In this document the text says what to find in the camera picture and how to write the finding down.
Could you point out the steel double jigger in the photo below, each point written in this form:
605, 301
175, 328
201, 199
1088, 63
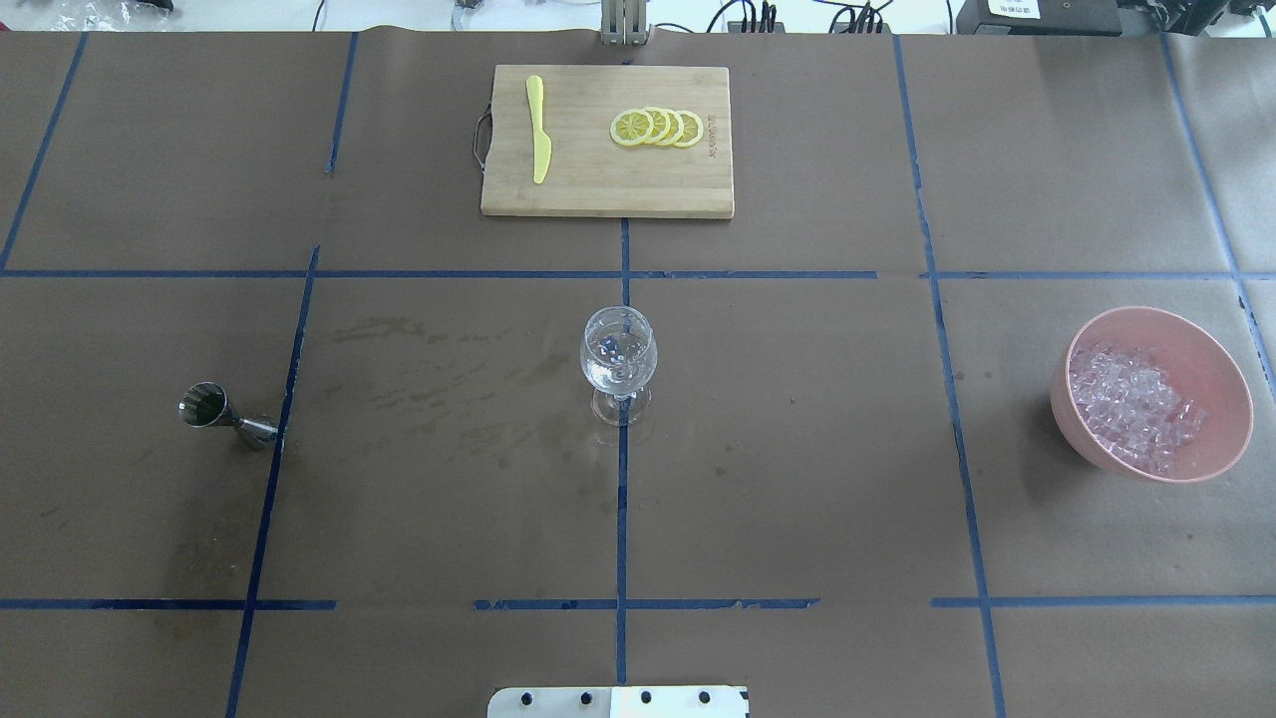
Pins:
206, 405

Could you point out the clear wine glass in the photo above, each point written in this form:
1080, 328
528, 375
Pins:
618, 354

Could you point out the clear ice cubes pile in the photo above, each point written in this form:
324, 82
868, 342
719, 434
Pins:
1125, 400

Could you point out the bamboo cutting board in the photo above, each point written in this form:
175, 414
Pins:
591, 176

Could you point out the lemon slice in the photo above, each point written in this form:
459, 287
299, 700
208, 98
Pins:
632, 128
692, 129
673, 129
662, 123

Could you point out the yellow plastic knife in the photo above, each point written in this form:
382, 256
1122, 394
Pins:
541, 141

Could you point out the pink bowl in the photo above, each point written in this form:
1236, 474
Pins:
1199, 369

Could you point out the aluminium frame post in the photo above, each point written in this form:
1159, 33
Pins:
624, 23

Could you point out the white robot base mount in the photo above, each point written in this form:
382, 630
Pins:
621, 701

